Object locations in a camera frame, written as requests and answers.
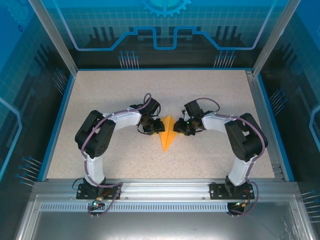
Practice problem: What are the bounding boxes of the orange paper sheet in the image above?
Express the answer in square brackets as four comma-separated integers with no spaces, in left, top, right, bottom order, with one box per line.
[157,114,179,153]

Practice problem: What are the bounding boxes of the blue table edge trim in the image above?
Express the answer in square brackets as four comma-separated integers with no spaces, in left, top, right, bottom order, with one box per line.
[36,73,77,183]
[256,74,296,183]

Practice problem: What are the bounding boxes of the small lit circuit board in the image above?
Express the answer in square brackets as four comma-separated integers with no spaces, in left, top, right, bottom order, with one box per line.
[91,197,105,210]
[233,199,251,210]

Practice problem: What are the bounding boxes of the metal tray panel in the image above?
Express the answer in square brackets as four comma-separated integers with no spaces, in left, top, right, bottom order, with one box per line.
[13,194,317,240]

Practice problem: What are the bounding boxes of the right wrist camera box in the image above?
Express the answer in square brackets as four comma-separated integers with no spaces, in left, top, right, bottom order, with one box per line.
[180,108,193,121]

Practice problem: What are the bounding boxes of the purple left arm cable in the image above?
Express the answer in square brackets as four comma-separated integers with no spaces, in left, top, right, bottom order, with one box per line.
[81,93,153,219]

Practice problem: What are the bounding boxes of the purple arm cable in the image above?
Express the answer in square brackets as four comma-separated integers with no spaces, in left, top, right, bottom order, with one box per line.
[194,97,267,218]
[81,93,153,219]

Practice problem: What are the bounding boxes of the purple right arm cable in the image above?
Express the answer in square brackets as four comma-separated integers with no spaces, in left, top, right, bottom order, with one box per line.
[194,97,267,218]

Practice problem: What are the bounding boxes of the aluminium mounting rail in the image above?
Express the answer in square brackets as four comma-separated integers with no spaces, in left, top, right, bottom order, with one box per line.
[32,177,301,201]

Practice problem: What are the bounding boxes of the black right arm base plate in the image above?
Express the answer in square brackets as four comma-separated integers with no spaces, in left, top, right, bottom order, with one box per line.
[209,181,256,200]

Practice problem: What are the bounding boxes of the aluminium side rail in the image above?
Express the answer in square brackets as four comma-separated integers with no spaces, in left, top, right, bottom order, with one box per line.
[245,70,288,182]

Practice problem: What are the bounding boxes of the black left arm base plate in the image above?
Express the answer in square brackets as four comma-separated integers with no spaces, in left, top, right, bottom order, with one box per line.
[76,182,123,200]

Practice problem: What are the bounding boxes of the slotted cable duct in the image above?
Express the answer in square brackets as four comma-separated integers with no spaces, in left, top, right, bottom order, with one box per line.
[39,202,230,212]

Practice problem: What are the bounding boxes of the aluminium frame post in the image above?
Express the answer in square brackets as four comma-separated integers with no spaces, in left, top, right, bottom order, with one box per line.
[251,0,303,77]
[27,0,79,76]

